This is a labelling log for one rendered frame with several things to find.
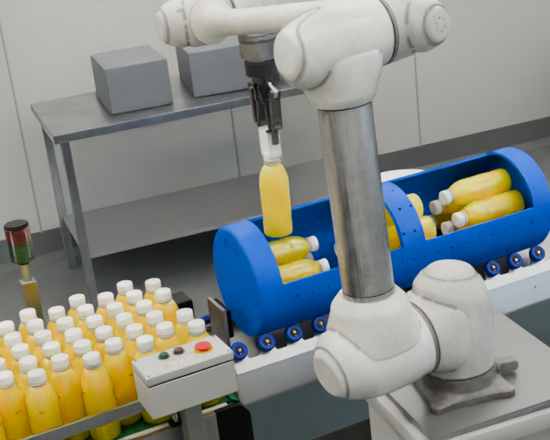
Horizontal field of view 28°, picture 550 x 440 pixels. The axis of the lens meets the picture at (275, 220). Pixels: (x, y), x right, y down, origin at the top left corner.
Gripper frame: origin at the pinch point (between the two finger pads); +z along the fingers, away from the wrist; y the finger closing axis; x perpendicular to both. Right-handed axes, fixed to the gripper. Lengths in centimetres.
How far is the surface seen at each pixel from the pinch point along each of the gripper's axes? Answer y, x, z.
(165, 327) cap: -9.0, 35.2, 34.0
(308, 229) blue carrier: 18.8, -16.5, 32.2
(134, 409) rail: -15, 47, 48
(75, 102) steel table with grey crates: 297, -29, 52
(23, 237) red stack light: 38, 54, 21
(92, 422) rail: -15, 57, 48
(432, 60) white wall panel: 312, -247, 77
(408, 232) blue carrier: -7.4, -31.3, 29.2
